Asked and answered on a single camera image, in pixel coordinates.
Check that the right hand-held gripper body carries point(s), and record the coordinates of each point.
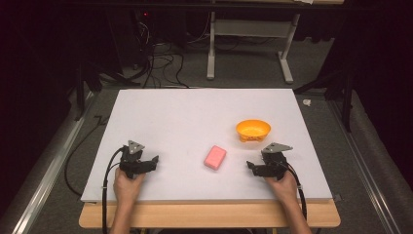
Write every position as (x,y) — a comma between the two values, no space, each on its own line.
(274,162)

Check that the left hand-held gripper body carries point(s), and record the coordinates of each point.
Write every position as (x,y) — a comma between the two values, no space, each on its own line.
(132,160)

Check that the orange plastic bowl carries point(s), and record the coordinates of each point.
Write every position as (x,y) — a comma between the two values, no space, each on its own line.
(253,130)

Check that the pink soap bar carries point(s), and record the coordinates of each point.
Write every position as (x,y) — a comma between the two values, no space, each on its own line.
(215,157)

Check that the person's left hand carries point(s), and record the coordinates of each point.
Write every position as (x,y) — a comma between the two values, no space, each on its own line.
(126,189)

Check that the person's right hand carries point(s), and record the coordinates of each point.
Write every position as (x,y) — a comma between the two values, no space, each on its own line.
(283,191)

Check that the white table board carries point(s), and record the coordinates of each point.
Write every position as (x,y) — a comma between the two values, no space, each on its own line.
(195,117)

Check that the wooden table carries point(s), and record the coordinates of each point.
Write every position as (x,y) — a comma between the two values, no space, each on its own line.
(207,214)

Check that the crumpled white paper scrap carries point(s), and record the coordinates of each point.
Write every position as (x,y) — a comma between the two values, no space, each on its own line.
(307,102)

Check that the black metal stand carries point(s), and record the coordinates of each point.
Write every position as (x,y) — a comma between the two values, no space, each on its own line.
(85,84)
(341,84)

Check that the dark computer tower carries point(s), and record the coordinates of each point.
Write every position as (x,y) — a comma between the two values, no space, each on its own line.
(142,35)

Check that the small grey metal bracket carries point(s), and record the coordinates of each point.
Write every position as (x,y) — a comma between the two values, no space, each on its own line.
(337,197)

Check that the aluminium floor rail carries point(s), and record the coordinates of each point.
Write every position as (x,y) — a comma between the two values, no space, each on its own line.
(367,169)
(42,182)

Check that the white metal desk frame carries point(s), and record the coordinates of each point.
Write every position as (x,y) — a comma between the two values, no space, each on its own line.
(250,28)

